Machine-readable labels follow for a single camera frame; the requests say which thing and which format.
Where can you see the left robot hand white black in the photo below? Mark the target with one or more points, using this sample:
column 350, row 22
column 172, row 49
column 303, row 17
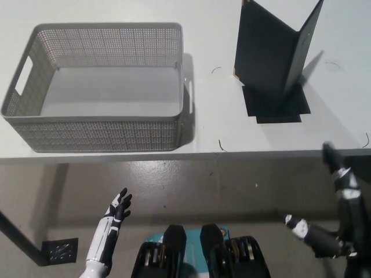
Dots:
column 111, row 228

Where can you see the black table foot plate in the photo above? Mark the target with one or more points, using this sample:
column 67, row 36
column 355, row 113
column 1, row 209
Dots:
column 61, row 250

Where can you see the grey perforated plastic basket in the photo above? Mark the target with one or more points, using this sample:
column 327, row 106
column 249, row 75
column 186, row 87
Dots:
column 95, row 133

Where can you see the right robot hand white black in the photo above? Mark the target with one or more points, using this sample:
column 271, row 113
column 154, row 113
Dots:
column 347, row 220

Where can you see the black tape patch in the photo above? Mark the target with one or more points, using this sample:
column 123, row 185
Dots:
column 278, row 111

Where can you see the black notebook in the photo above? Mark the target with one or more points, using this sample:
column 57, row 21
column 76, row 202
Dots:
column 261, row 49

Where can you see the robot body black teal blocks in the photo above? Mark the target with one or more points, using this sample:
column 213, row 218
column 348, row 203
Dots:
column 174, row 255

